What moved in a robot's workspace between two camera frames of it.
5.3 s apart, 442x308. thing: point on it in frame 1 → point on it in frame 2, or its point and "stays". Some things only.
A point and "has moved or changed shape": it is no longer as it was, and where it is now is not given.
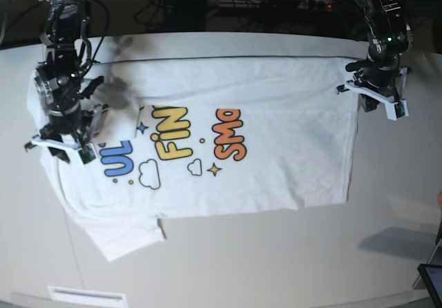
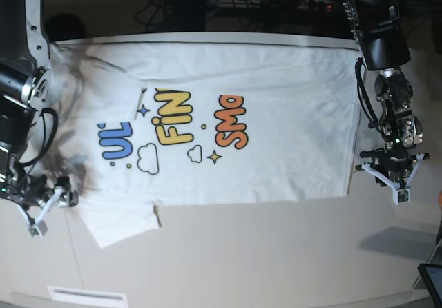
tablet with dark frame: x=432 y=275 stays
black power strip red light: x=278 y=2 stays
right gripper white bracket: x=85 y=150 → x=38 y=228
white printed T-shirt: x=205 y=135 has moved or changed shape
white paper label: x=93 y=298 stays
